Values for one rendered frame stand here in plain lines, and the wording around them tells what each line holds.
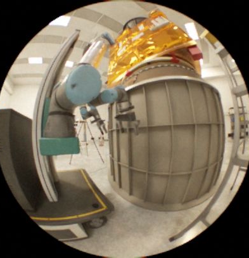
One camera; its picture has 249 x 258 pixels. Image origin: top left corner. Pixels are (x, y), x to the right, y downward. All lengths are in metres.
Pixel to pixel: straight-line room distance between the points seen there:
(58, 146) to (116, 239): 0.71
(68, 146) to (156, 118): 0.59
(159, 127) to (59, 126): 0.61
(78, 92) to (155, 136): 0.58
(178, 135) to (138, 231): 0.80
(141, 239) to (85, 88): 0.88
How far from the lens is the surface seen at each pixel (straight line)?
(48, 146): 0.32
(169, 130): 0.64
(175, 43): 1.41
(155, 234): 0.79
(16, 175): 0.52
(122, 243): 0.76
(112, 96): 0.40
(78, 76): 0.24
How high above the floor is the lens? 0.73
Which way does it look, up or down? 3 degrees up
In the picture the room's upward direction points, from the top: 2 degrees counter-clockwise
